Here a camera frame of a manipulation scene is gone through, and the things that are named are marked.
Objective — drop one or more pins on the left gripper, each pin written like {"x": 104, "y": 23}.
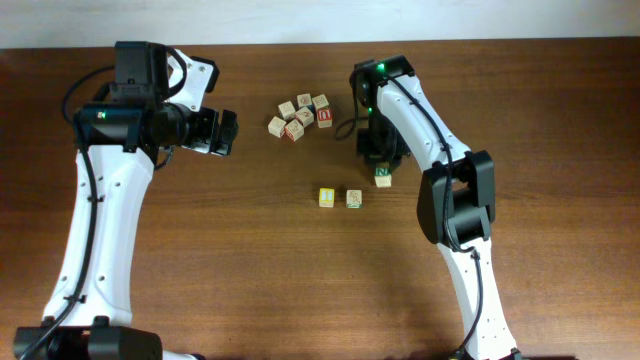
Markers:
{"x": 203, "y": 136}

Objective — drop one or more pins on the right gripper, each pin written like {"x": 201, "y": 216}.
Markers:
{"x": 390, "y": 156}

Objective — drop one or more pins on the green letter N block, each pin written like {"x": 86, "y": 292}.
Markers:
{"x": 383, "y": 177}

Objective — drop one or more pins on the red letter U block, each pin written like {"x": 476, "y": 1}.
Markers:
{"x": 324, "y": 118}

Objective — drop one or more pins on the teal sided picture block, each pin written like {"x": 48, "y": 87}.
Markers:
{"x": 354, "y": 199}

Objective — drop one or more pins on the yellow letter wooden block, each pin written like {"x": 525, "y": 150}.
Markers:
{"x": 326, "y": 197}

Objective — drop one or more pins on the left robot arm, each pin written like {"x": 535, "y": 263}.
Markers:
{"x": 129, "y": 130}

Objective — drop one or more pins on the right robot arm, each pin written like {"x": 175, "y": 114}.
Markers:
{"x": 456, "y": 204}

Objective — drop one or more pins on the leftmost plain wooden block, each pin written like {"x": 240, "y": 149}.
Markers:
{"x": 276, "y": 127}

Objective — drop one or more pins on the top right green sided block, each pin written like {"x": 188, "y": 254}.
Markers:
{"x": 320, "y": 102}

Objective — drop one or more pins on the center picture wooden block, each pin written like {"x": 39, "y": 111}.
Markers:
{"x": 305, "y": 116}

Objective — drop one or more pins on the upper left picture block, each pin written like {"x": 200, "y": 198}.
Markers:
{"x": 287, "y": 110}

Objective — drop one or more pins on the red edged picture block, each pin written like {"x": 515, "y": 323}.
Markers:
{"x": 294, "y": 130}

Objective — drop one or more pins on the top blue sided block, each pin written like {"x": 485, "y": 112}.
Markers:
{"x": 305, "y": 101}

